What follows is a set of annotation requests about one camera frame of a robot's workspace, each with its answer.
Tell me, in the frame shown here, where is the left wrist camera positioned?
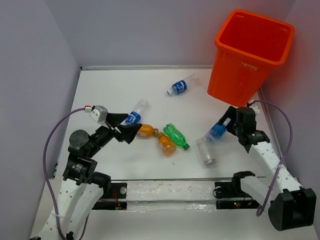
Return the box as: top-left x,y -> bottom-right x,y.
89,105 -> 108,124

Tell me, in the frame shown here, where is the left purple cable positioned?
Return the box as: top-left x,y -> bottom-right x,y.
42,107 -> 90,240

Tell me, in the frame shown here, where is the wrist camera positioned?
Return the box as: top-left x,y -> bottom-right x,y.
246,99 -> 261,116
89,105 -> 108,124

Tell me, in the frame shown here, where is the small blue-label bottle far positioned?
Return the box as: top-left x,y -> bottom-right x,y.
166,74 -> 200,96

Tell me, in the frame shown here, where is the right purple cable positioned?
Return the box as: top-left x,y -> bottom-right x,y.
251,100 -> 294,217

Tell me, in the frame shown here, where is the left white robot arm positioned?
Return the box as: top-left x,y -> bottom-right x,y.
33,105 -> 142,240

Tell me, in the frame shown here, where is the green plastic bottle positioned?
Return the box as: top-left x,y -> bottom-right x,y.
163,123 -> 190,151

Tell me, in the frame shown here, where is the purple cable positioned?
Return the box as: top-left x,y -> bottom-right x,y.
251,100 -> 294,217
42,107 -> 90,240

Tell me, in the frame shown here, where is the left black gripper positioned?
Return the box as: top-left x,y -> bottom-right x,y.
87,111 -> 143,156

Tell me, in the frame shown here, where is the orange plastic bin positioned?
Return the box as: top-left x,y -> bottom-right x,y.
207,9 -> 295,107

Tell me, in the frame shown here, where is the orange juice bottle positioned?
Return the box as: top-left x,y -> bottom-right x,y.
156,132 -> 177,156

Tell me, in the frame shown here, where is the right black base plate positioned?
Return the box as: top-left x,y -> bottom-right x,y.
212,181 -> 259,210

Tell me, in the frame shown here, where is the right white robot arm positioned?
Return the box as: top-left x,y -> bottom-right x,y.
218,104 -> 317,231

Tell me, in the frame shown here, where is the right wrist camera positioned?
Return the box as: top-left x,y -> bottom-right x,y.
246,99 -> 261,116

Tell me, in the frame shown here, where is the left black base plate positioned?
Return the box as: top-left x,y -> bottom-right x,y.
92,181 -> 128,211

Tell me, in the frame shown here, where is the large clear blue-label bottle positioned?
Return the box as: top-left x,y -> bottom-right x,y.
196,117 -> 231,167

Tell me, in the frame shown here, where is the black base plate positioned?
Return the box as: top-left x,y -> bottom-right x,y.
212,181 -> 259,210
92,181 -> 128,211

